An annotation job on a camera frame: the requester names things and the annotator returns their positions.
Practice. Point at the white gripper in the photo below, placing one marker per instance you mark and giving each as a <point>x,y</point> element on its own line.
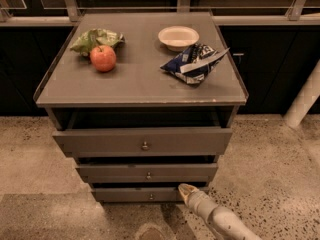
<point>199,201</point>

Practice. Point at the grey bottom drawer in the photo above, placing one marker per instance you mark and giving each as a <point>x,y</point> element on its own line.
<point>137,195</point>

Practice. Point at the grey drawer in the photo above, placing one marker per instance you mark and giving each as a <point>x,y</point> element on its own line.
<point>137,195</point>
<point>146,173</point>
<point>133,142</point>

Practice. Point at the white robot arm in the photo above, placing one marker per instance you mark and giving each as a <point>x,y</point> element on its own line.
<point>221,221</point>

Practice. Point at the grey top drawer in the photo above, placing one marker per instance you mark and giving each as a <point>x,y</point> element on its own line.
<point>133,142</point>

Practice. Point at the grey middle drawer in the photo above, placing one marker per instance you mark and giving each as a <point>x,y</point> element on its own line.
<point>146,173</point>

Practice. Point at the grey drawer cabinet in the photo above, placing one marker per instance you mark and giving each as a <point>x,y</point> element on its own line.
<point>137,93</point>

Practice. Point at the blue chip bag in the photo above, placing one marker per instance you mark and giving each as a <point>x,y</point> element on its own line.
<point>195,63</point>

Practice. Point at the white bowl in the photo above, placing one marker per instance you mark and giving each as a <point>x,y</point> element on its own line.
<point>178,38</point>

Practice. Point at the red apple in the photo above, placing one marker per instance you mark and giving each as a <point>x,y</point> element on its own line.
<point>103,58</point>

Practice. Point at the white pillar leg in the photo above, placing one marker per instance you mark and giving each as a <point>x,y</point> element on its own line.
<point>305,99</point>

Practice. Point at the green crumpled chip bag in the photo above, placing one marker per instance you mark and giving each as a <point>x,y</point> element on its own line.
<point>92,38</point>

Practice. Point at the dark wall cabinets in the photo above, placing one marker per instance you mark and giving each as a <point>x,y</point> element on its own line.
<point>274,63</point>

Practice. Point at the metal railing frame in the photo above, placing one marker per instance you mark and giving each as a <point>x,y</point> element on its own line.
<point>224,12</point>

